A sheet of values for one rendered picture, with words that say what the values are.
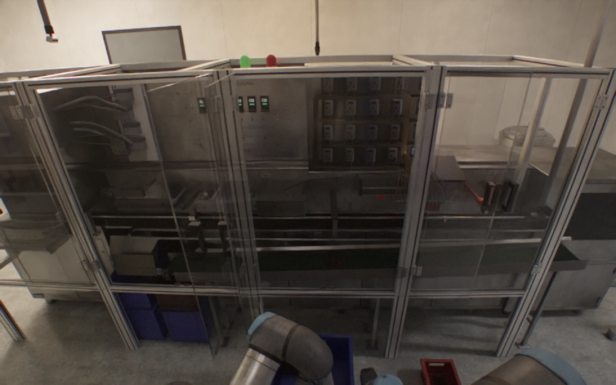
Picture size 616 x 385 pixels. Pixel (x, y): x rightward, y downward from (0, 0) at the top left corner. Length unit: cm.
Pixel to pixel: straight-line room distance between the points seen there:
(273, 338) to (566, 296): 228
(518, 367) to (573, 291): 227
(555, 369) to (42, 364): 281
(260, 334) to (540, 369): 73
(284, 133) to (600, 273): 233
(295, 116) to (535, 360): 163
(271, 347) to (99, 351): 189
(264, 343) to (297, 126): 129
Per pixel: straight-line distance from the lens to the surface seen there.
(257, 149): 201
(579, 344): 294
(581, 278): 281
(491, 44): 513
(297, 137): 195
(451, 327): 261
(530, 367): 63
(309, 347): 101
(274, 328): 104
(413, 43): 475
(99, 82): 160
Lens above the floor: 189
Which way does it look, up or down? 27 degrees down
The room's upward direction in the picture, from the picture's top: 2 degrees counter-clockwise
